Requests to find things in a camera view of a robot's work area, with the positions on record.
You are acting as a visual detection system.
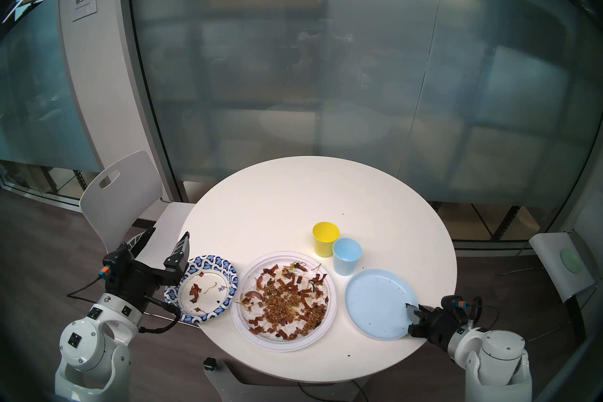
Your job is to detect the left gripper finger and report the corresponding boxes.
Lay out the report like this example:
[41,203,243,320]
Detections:
[163,231,191,285]
[122,227,156,261]

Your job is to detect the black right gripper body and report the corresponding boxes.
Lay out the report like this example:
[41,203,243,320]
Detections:
[409,308,465,353]

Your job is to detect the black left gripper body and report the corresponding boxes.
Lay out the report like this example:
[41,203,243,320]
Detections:
[103,248,182,312]

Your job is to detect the light blue plastic plate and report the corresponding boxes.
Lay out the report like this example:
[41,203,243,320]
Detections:
[344,269,419,341]

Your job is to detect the blue patterned paper plate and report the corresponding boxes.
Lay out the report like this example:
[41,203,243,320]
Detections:
[164,255,239,325]

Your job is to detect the light blue plastic cup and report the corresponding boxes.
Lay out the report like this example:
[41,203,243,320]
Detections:
[333,238,362,276]

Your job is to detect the yellow plastic cup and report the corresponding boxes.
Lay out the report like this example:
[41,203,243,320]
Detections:
[312,222,340,258]

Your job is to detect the small brown food scraps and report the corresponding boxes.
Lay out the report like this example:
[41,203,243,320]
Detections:
[188,272,220,312]

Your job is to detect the white plastic chair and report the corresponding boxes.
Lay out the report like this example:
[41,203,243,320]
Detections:
[79,150,201,329]

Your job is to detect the brown minced food leftovers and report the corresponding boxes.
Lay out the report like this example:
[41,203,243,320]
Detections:
[240,262,329,340]

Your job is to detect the large white paper plate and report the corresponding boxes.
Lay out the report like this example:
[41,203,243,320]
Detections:
[231,251,338,353]

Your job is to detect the grey chair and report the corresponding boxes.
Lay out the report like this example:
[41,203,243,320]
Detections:
[499,229,599,345]

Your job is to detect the pale green round disc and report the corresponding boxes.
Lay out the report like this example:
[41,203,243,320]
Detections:
[560,248,584,273]

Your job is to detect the left arm cable orange plug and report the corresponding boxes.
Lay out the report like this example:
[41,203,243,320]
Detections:
[66,264,114,300]

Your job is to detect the arm cable orange plug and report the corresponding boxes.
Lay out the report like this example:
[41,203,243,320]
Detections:
[440,295,501,329]
[66,264,114,300]

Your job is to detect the right arm cable orange plug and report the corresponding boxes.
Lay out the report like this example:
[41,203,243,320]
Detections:
[440,295,501,329]

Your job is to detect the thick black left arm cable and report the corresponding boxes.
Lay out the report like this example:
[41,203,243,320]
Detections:
[138,294,182,335]

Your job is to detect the grey metal base frame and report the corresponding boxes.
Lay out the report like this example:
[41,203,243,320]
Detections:
[204,358,377,402]

